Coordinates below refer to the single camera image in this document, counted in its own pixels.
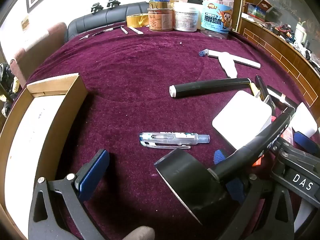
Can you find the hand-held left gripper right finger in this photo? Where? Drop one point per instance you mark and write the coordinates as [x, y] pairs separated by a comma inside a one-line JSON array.
[[235, 188]]

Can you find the black tape roll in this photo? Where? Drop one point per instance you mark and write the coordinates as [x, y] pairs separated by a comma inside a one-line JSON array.
[[190, 180]]

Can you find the white utility knife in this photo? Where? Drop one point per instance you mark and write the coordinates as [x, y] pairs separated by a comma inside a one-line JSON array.
[[136, 30]]

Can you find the yellow tape roll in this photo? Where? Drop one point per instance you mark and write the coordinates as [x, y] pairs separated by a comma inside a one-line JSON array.
[[137, 20]]

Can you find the white charger block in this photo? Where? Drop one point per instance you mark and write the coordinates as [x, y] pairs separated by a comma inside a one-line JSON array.
[[242, 117]]

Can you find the black marker pen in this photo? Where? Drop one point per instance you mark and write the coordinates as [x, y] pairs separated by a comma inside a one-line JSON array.
[[210, 87]]

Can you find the clear ballpoint pen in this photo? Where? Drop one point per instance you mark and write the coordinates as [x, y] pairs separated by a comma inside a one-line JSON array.
[[172, 140]]

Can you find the wooden cabinet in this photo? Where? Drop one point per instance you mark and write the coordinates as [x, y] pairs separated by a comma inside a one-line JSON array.
[[275, 47]]

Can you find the white tube with blue cap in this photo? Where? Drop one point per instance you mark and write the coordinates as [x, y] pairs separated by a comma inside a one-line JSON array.
[[240, 59]]

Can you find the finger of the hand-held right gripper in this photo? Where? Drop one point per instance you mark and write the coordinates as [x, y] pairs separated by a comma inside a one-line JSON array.
[[305, 140]]

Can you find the small printed cardboard box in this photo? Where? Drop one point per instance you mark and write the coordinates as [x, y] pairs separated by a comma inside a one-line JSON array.
[[258, 10]]

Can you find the brown armchair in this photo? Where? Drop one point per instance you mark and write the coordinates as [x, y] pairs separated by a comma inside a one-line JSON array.
[[37, 50]]

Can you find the white flat plastic piece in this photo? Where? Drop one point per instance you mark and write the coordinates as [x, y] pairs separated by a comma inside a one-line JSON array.
[[228, 66]]

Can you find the clear jar with blue label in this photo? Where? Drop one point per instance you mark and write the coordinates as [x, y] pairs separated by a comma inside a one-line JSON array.
[[217, 15]]

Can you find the person's left hand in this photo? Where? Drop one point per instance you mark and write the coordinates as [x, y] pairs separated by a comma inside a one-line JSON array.
[[140, 233]]

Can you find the metal tweezers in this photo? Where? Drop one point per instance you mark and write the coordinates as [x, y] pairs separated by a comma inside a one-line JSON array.
[[85, 37]]

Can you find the black gripper on sofa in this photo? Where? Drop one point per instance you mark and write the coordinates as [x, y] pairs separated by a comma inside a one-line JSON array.
[[96, 8], [113, 3]]

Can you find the small white pen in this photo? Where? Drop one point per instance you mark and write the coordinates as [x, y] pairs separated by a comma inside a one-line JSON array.
[[124, 30]]

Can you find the white kettle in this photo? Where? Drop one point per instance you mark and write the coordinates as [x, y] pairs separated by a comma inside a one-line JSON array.
[[300, 33]]

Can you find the purple velvet tablecloth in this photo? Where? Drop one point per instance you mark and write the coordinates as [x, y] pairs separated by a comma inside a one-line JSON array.
[[125, 80]]

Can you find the black and silver tool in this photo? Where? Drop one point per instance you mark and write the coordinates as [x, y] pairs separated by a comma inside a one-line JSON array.
[[280, 95]]

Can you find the black leather sofa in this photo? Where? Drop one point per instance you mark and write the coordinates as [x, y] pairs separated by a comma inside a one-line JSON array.
[[100, 20]]

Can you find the black clip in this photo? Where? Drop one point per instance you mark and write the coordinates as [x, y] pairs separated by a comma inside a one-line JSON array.
[[262, 87]]

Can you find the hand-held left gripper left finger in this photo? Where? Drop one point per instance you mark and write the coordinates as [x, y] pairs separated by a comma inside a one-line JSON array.
[[93, 177]]

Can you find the gold tin with blue lid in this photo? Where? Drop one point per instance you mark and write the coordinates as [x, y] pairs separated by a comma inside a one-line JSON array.
[[160, 2]]

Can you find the white jar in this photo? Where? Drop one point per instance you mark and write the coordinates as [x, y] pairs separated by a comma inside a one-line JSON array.
[[186, 17]]

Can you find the brown jar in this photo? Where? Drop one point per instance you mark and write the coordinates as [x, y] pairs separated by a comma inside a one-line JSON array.
[[160, 20]]

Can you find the small white block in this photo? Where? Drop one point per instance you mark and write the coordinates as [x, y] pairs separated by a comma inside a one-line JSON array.
[[303, 120]]

